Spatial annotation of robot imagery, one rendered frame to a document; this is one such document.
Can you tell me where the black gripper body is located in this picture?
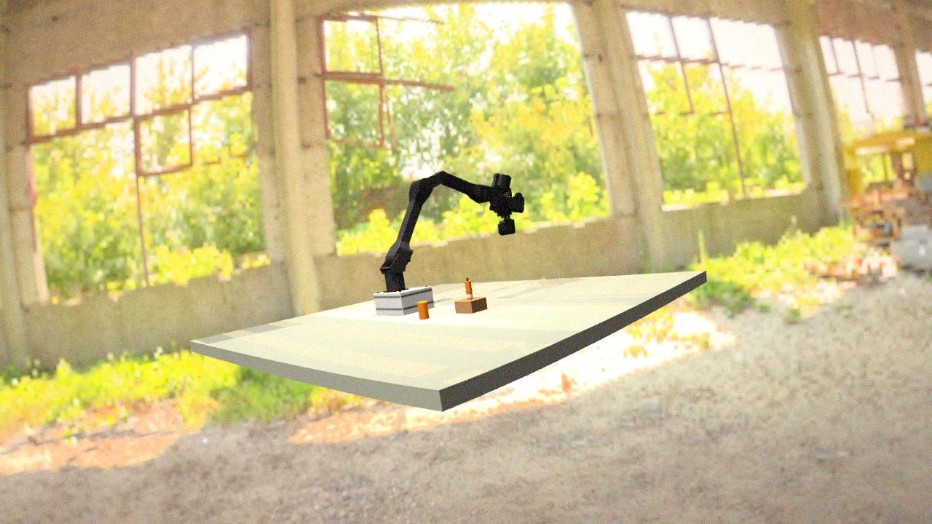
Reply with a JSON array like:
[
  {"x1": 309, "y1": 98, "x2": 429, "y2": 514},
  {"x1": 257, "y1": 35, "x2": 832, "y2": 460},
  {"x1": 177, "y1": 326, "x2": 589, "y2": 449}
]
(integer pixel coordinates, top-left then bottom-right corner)
[{"x1": 494, "y1": 188, "x2": 515, "y2": 235}]

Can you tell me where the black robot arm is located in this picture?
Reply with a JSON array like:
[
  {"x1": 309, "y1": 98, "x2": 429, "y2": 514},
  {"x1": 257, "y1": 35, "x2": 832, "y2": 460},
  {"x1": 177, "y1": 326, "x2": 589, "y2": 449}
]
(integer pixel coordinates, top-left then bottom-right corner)
[{"x1": 380, "y1": 171, "x2": 525, "y2": 293}]

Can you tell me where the tan square block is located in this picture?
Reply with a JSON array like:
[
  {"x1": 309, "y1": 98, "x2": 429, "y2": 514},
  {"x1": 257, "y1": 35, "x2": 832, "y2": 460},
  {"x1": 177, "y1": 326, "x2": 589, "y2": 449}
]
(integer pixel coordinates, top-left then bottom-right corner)
[{"x1": 454, "y1": 297, "x2": 488, "y2": 314}]

